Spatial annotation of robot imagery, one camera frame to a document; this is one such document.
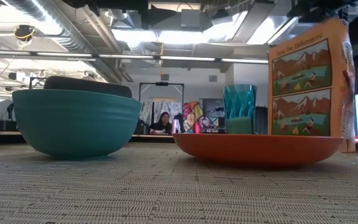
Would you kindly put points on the white hanging cloth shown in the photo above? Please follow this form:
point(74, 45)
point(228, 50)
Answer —
point(169, 107)

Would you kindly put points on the grey woven placemat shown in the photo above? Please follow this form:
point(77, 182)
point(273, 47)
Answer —
point(179, 193)

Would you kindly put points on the colourful patchwork item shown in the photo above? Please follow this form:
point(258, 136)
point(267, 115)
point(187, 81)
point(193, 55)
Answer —
point(193, 116)

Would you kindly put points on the long ceiling light strip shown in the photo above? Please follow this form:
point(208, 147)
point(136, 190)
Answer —
point(166, 58)

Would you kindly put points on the person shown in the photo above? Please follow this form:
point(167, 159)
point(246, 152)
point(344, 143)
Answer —
point(163, 124)

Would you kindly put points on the teal ceramic bowl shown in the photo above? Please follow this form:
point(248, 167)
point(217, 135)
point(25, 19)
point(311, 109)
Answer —
point(73, 124)

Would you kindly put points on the black metal frame rig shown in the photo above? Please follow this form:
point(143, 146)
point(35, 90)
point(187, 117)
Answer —
point(162, 84)

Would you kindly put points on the teal transparent tumbler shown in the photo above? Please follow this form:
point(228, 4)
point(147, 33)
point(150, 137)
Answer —
point(239, 107)

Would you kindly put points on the orange cereal box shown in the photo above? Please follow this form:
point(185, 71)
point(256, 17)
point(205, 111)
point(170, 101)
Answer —
point(303, 87)

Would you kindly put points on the orange plate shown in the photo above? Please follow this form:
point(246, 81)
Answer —
point(256, 151)

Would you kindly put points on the silver ceiling duct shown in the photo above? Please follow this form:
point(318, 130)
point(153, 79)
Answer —
point(64, 28)

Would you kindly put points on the black rounded object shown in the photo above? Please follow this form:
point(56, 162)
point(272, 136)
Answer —
point(98, 87)

